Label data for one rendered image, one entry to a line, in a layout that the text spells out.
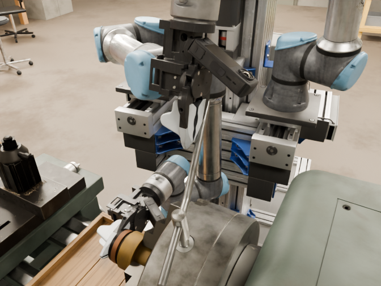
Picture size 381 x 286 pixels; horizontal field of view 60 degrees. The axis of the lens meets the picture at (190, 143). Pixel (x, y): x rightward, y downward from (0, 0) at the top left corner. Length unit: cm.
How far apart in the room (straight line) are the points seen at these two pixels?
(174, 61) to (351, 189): 41
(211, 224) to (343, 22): 62
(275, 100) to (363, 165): 204
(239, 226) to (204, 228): 6
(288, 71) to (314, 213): 56
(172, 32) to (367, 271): 46
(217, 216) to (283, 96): 59
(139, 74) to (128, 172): 198
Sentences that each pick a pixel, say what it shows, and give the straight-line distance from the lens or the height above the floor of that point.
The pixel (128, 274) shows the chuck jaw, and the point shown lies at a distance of 71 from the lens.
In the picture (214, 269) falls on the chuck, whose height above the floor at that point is 123.
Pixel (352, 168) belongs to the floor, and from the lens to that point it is 301.
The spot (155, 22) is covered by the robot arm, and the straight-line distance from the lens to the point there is 120.
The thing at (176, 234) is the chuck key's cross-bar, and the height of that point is 130.
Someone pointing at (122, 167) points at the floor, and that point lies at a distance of 278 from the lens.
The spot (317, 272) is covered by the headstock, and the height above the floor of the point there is 126.
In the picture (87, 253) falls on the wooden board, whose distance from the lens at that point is 105.
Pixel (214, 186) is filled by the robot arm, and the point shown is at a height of 101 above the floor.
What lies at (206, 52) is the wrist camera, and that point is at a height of 151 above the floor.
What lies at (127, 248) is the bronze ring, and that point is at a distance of 73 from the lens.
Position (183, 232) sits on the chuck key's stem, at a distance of 53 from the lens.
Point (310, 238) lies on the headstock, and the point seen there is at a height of 126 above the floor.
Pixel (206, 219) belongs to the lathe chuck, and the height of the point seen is 124.
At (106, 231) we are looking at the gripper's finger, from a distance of 79.
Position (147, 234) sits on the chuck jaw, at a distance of 72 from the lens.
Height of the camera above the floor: 168
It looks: 34 degrees down
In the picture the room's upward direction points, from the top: straight up
